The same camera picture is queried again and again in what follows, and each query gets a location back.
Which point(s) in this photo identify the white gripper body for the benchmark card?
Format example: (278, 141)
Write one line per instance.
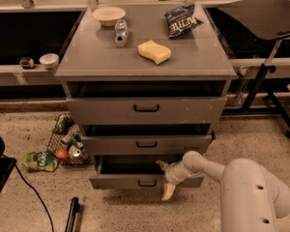
(171, 175)

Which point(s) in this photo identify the grey bottom drawer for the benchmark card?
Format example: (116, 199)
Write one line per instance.
(131, 172)

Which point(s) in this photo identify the grey drawer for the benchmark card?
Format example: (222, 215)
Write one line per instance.
(146, 102)
(131, 172)
(146, 139)

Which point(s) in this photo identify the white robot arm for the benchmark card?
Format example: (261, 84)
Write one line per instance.
(252, 199)

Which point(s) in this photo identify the grey middle drawer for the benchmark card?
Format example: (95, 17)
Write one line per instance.
(146, 139)

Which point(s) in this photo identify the grey drawer cabinet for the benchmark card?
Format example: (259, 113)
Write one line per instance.
(93, 56)

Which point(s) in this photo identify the grey top drawer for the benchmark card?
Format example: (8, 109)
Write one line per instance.
(146, 102)

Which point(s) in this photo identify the green bottle in basket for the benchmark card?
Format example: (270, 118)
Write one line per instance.
(74, 139)

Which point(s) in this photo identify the silver can in basket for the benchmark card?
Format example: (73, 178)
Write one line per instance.
(74, 152)

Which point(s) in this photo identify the black pole on floor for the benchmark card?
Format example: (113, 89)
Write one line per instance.
(74, 208)

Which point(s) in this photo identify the red apple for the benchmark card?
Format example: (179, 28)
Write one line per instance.
(62, 154)

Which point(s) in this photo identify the green chip bag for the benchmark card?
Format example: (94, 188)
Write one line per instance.
(63, 122)

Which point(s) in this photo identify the yellow sponge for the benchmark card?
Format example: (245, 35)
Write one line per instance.
(156, 52)

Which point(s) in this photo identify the green snack pouch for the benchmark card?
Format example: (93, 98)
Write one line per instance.
(39, 161)

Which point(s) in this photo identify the crushed silver soda can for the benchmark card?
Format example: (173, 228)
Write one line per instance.
(121, 33)

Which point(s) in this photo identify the blue chip bag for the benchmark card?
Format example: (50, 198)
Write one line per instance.
(180, 20)

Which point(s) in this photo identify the white bowl on cabinet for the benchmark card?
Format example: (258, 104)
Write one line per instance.
(108, 16)

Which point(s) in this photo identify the tape measure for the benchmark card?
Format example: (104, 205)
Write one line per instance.
(27, 63)

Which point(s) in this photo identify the black tray stand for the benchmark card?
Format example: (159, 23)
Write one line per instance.
(255, 35)

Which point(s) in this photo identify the wire basket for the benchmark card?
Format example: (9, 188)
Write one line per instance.
(55, 144)

